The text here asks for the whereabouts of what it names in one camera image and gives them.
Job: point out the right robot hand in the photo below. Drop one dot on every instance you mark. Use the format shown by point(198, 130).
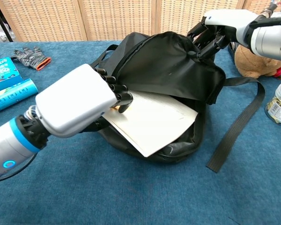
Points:
point(227, 20)

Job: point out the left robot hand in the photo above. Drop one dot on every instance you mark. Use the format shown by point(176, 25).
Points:
point(75, 100)

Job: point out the black backpack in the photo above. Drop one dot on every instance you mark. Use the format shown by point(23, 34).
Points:
point(164, 65)

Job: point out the white spiral notebook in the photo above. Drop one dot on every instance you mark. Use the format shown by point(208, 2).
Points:
point(154, 119)

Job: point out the black hand tool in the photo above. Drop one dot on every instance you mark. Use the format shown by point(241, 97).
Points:
point(231, 52)

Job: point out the brown plush toy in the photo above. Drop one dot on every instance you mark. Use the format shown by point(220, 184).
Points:
point(253, 64)

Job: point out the grey knit glove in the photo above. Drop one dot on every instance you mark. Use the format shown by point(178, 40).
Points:
point(30, 58)

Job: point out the blue cookie box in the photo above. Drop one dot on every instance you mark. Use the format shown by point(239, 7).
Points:
point(2, 72)

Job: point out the woven folding screen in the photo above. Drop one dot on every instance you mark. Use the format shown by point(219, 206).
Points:
point(119, 18)

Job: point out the clear jar of clips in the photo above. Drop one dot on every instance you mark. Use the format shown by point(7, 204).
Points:
point(279, 103)

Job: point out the black tripod stand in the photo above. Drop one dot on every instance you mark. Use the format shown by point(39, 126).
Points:
point(3, 25)

